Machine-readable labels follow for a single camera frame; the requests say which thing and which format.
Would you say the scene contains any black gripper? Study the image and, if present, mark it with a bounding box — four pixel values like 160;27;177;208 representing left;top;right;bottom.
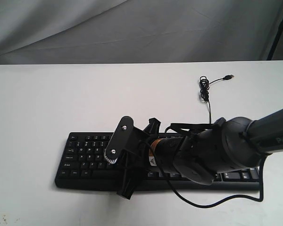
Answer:
117;118;161;199

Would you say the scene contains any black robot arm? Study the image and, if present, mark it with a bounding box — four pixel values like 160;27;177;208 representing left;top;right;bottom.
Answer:
106;109;283;198

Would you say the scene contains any black acer keyboard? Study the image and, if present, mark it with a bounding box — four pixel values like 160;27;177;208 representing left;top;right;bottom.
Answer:
55;132;259;192

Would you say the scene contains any grey backdrop cloth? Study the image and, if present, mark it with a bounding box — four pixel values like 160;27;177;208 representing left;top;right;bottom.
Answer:
0;0;283;65

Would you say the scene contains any black tripod stand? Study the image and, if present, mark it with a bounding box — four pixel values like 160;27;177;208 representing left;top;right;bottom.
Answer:
266;18;283;61

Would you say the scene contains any black usb cable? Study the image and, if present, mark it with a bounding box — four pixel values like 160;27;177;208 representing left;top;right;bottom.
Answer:
198;74;235;124

